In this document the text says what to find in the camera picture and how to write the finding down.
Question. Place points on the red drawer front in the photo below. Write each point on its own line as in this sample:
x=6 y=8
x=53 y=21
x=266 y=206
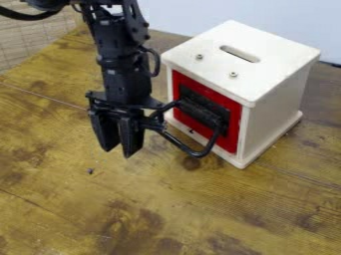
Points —
x=203 y=109

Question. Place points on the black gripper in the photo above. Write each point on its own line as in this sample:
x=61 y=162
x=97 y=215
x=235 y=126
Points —
x=133 y=117

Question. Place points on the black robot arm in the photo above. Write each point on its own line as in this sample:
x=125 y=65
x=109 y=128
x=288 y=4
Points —
x=128 y=64

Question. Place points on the white wooden box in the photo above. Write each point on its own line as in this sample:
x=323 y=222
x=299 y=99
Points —
x=251 y=72

